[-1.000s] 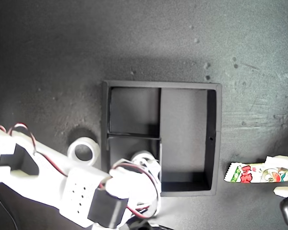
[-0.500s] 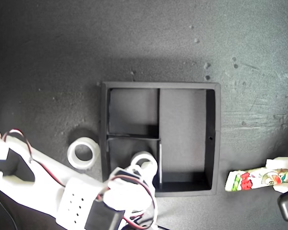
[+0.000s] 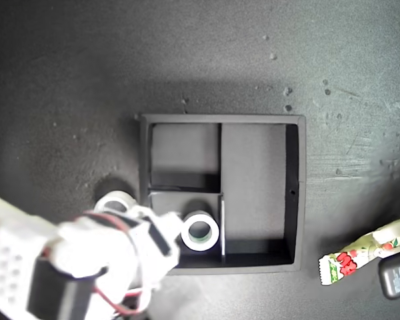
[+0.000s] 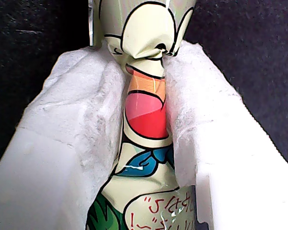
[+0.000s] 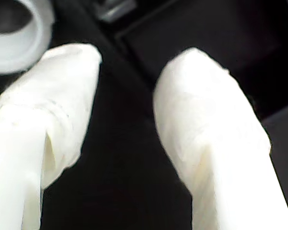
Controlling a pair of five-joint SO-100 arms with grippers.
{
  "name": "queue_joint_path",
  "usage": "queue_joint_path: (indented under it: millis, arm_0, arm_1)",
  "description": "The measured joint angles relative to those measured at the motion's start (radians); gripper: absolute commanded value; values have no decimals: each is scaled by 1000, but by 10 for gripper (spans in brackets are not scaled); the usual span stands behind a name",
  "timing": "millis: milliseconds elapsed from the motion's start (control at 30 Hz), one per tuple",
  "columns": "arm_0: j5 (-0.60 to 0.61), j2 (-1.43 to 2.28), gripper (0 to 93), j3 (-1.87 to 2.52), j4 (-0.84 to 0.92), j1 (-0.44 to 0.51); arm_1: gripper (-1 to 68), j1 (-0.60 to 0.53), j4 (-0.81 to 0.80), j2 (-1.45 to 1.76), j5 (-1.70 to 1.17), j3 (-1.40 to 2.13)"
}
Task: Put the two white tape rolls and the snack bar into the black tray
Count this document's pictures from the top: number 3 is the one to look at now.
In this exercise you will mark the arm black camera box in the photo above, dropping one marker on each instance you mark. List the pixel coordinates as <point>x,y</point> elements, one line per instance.
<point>398,278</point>

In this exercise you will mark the black tray with wells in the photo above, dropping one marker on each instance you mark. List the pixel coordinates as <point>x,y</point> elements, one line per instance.
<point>253,186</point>

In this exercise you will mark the white tape roll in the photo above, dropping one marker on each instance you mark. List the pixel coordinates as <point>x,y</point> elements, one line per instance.
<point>120,196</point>
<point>190,240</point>

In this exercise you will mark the snack bar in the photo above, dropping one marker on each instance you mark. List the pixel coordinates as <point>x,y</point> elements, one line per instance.
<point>353,256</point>

